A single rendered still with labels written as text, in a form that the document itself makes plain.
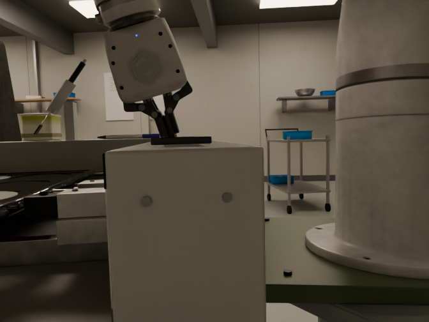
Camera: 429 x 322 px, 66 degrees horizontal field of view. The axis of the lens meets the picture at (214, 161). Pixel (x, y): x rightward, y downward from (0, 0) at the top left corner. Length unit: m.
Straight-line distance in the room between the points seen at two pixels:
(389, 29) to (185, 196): 0.28
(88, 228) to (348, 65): 0.34
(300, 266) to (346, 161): 0.13
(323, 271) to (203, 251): 0.17
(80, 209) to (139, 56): 0.22
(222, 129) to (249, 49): 1.66
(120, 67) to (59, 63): 7.35
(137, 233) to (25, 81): 7.99
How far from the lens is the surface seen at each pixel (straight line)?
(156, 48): 0.49
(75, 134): 0.80
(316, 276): 0.33
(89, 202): 0.40
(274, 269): 0.34
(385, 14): 0.39
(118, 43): 0.50
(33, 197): 0.42
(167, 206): 0.20
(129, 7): 0.48
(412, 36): 0.39
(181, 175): 0.20
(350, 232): 0.40
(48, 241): 0.45
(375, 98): 0.38
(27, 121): 0.93
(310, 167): 6.93
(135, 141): 0.75
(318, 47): 7.13
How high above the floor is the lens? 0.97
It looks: 4 degrees down
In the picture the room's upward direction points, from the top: 2 degrees counter-clockwise
